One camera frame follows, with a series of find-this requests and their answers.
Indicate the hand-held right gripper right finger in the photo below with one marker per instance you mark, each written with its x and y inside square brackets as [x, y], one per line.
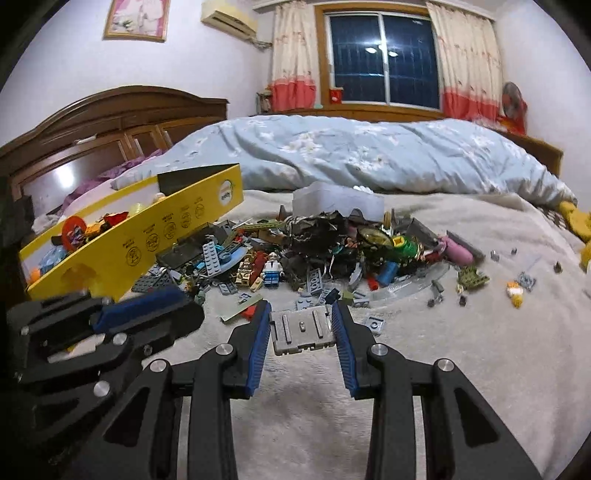
[344, 355]

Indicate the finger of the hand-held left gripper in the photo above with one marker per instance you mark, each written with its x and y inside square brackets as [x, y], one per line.
[178, 321]
[138, 307]

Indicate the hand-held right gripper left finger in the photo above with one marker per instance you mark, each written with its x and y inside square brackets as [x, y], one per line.
[258, 350]

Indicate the grey toy brick plate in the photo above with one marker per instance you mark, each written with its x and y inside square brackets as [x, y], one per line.
[300, 332]

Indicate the yellow cardboard box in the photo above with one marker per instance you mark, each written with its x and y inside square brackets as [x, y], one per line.
[152, 240]

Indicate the gold minifigure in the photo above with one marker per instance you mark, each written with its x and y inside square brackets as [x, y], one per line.
[249, 272]

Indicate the white and blue minifigure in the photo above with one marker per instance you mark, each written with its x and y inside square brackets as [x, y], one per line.
[272, 272]

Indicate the pile of colourful toy parts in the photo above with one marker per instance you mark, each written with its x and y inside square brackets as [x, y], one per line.
[76, 233]

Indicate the pile of grey toy bricks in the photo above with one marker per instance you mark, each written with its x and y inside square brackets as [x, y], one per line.
[323, 240]

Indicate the beige fleece blanket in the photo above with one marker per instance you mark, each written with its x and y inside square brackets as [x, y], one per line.
[461, 369]

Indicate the purple blanket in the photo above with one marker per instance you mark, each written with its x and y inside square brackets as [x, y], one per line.
[115, 173]

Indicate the olive green brick piece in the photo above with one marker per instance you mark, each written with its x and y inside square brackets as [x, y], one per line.
[472, 277]

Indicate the clear plastic box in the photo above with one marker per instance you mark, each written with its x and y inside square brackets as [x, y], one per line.
[332, 201]

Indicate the pink plastic cylinder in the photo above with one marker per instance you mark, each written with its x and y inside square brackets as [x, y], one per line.
[457, 247]

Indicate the small yellow white figure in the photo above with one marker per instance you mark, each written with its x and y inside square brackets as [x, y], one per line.
[514, 291]

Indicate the brown wooden headboard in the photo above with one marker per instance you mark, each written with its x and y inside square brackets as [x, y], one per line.
[106, 120]

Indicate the blue floral quilt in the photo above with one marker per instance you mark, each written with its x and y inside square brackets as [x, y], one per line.
[346, 152]

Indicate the small red box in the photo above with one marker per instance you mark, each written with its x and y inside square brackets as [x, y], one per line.
[336, 95]

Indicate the yellow plush toy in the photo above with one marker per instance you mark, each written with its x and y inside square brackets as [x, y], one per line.
[575, 217]

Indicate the floral curtain with red hem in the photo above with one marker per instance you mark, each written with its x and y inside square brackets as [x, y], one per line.
[466, 64]
[293, 60]

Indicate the red electric fan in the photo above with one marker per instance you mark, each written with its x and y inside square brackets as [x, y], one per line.
[512, 106]

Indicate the white air conditioner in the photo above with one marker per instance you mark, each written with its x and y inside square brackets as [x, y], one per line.
[228, 18]

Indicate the wooden framed window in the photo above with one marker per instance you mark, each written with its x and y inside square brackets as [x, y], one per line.
[383, 55]

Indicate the framed wall poster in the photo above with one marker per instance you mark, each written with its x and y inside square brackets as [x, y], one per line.
[136, 18]

